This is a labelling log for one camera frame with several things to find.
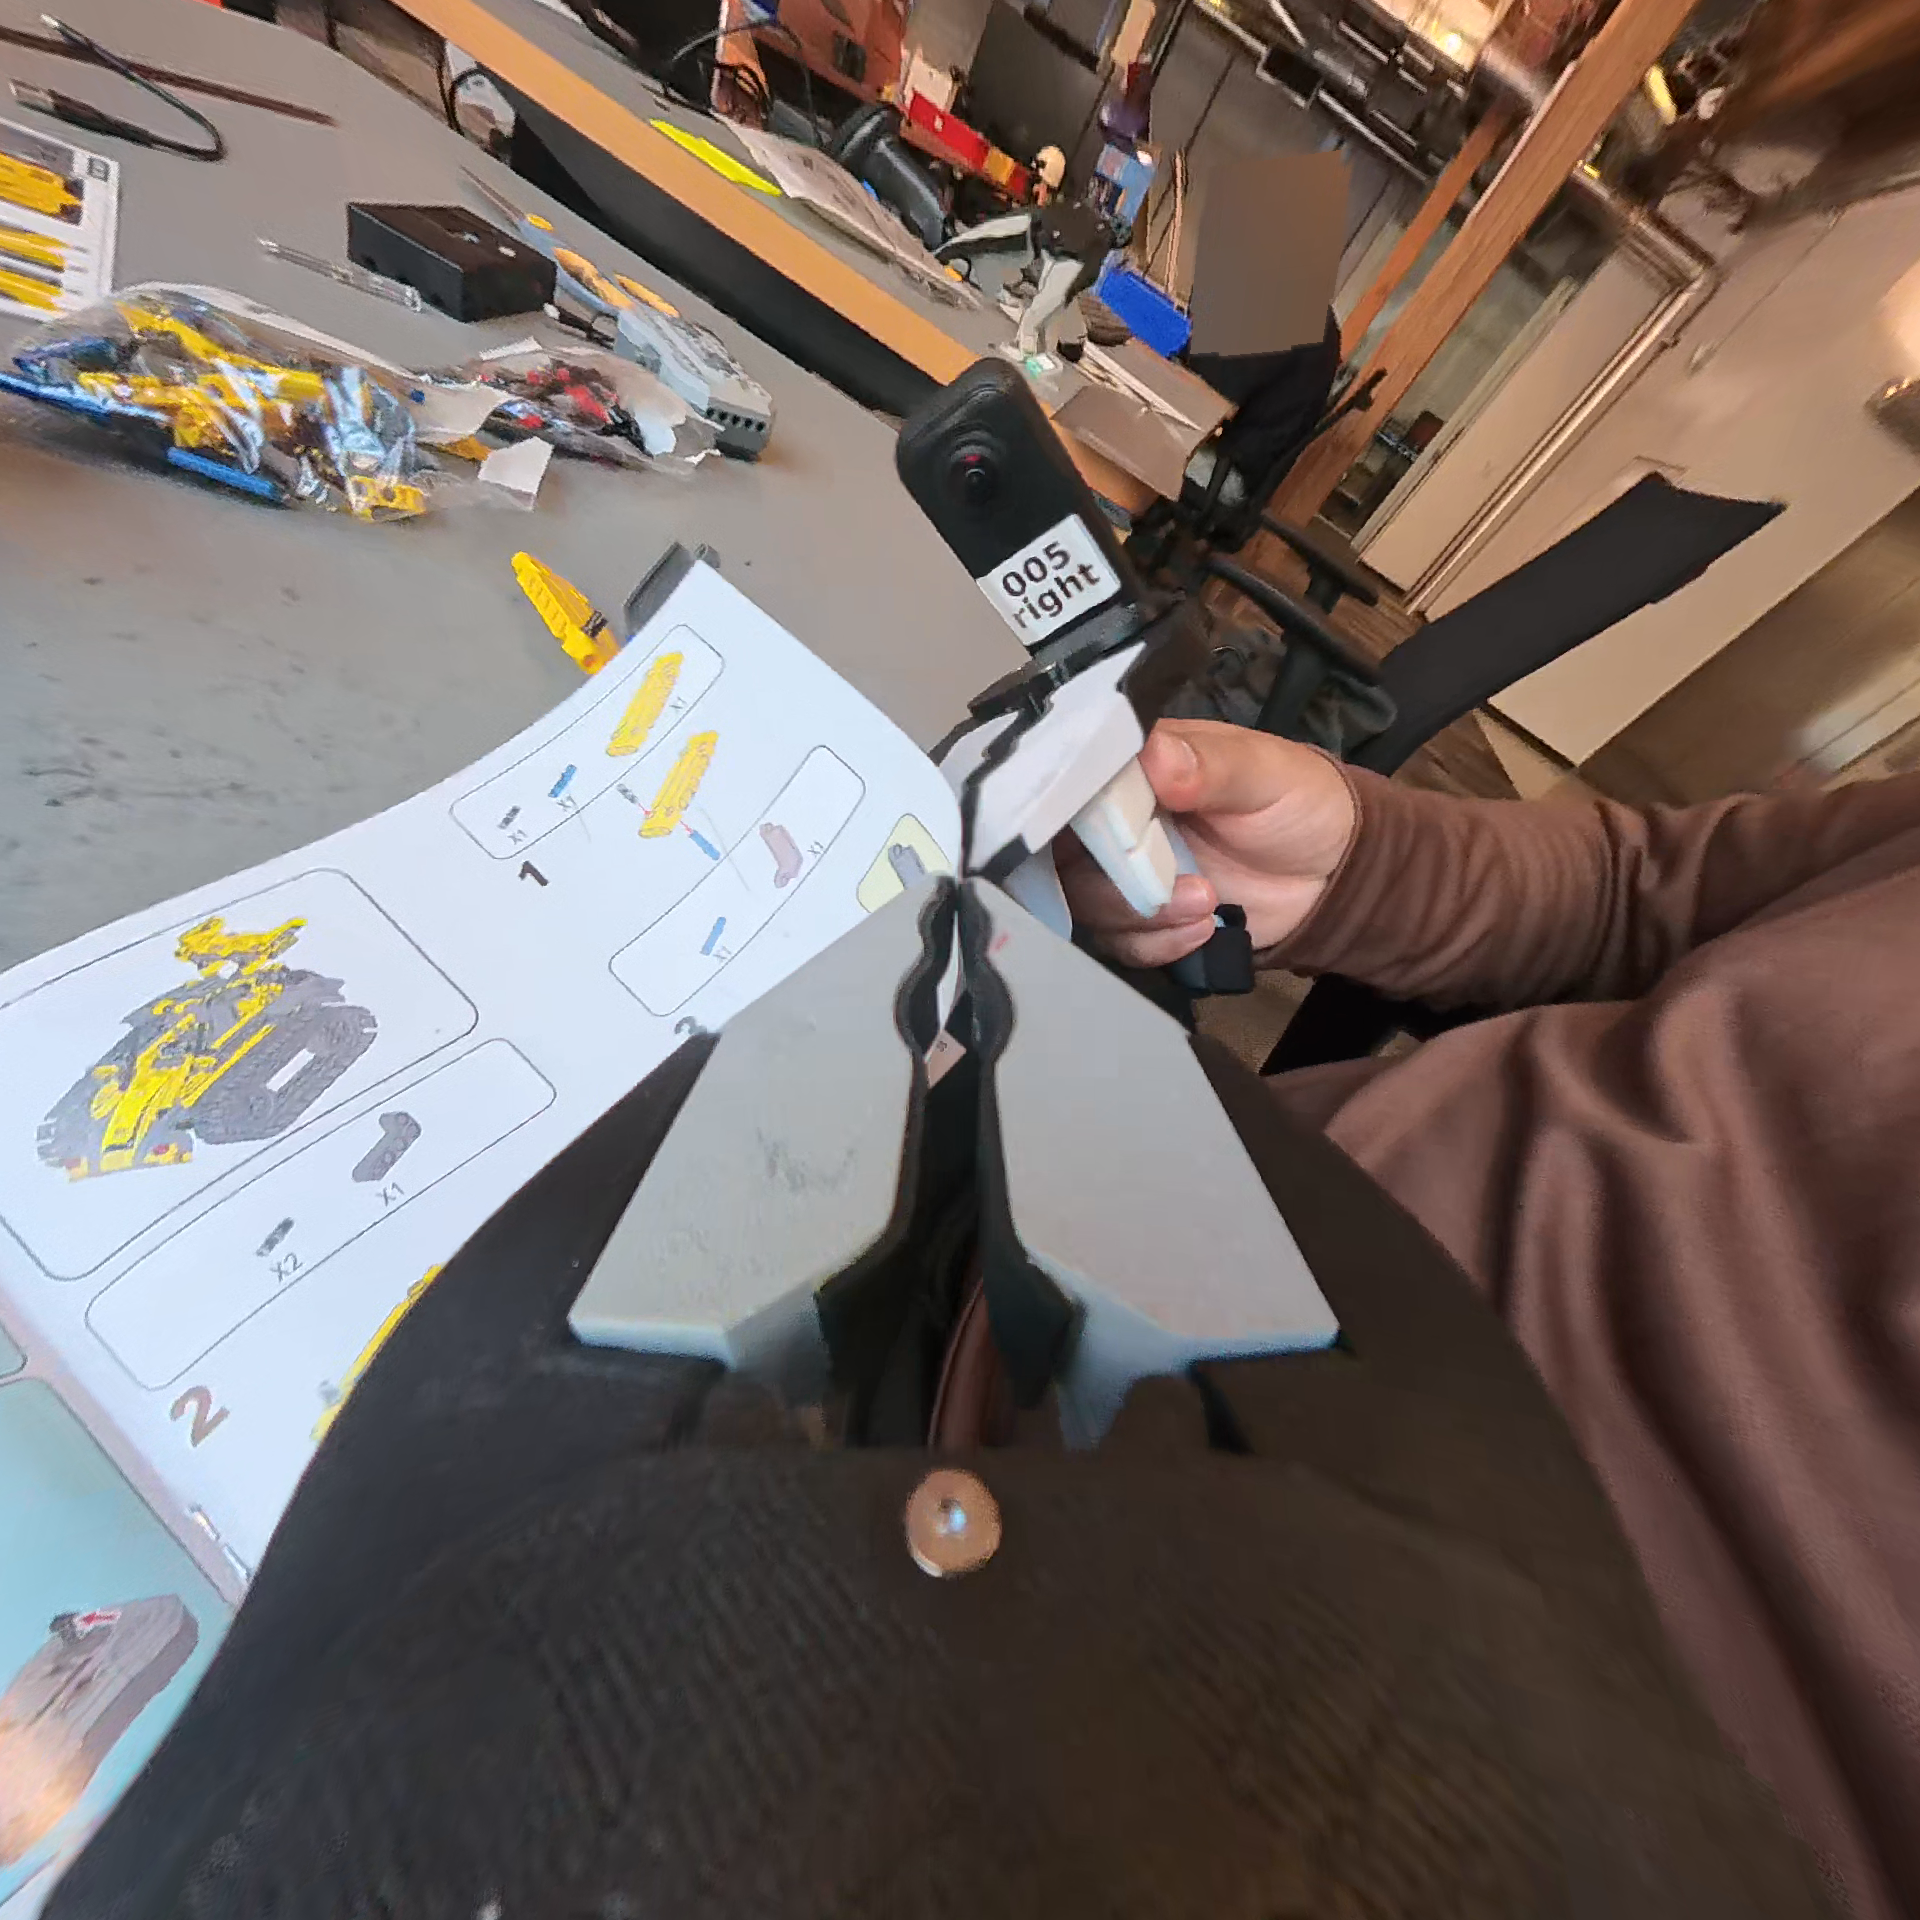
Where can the blue plastic bin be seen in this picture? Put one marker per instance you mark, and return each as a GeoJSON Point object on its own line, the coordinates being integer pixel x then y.
{"type": "Point", "coordinates": [1141, 289]}

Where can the person's right hand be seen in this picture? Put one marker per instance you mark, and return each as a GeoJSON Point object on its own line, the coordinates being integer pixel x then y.
{"type": "Point", "coordinates": [1276, 826]}

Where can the white instruction booklet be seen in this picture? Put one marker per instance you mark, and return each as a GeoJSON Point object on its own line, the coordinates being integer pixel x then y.
{"type": "Point", "coordinates": [452, 975]}

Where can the paper sheets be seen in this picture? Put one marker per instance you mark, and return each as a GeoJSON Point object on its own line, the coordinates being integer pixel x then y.
{"type": "Point", "coordinates": [840, 196]}

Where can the bag of yellow blue parts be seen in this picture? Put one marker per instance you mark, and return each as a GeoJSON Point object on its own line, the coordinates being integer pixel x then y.
{"type": "Point", "coordinates": [225, 405]}

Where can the grey angled connector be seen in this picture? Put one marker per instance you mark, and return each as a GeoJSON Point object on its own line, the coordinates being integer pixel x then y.
{"type": "Point", "coordinates": [668, 577]}

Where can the bag of red black parts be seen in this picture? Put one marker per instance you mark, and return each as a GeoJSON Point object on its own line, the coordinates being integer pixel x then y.
{"type": "Point", "coordinates": [570, 397]}

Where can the small black box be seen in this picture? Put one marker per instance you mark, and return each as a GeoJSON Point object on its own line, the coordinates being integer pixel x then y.
{"type": "Point", "coordinates": [452, 255]}

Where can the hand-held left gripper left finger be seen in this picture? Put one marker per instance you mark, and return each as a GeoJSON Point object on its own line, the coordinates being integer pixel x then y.
{"type": "Point", "coordinates": [750, 1185]}

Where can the grey control hub block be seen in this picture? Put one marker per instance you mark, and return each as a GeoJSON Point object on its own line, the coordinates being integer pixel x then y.
{"type": "Point", "coordinates": [697, 376]}

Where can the yellow grey sticker sheet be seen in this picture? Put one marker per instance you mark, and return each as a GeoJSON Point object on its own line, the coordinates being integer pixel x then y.
{"type": "Point", "coordinates": [53, 210]}

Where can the wooden post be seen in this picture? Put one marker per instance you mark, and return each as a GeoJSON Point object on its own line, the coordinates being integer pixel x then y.
{"type": "Point", "coordinates": [1471, 226]}

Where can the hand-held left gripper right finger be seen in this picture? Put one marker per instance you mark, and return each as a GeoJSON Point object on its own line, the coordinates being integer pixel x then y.
{"type": "Point", "coordinates": [1155, 1185]}

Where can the black office chair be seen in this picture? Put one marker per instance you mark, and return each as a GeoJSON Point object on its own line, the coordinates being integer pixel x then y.
{"type": "Point", "coordinates": [1500, 631]}
{"type": "Point", "coordinates": [891, 174]}

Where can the yellow beam panel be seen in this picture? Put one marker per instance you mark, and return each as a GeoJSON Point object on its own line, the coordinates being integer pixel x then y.
{"type": "Point", "coordinates": [563, 609]}

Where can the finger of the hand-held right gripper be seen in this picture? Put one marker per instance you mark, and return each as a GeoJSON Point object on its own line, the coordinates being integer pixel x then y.
{"type": "Point", "coordinates": [1056, 760]}

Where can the brown cardboard sheet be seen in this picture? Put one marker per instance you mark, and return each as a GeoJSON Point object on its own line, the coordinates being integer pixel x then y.
{"type": "Point", "coordinates": [1141, 412]}

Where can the person's right forearm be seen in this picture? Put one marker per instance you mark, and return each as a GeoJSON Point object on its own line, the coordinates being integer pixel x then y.
{"type": "Point", "coordinates": [1576, 899]}

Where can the yellow paper note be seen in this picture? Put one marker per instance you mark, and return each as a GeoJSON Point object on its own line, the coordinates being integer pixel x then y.
{"type": "Point", "coordinates": [712, 156]}

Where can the black white legged robot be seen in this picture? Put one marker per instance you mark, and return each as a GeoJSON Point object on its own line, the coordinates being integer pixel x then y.
{"type": "Point", "coordinates": [1050, 247]}

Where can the person's brown sweater torso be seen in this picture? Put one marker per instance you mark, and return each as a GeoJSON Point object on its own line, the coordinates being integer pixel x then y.
{"type": "Point", "coordinates": [1726, 1351]}

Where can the wood-edged grey table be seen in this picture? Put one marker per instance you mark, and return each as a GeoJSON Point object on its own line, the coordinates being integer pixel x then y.
{"type": "Point", "coordinates": [840, 286]}

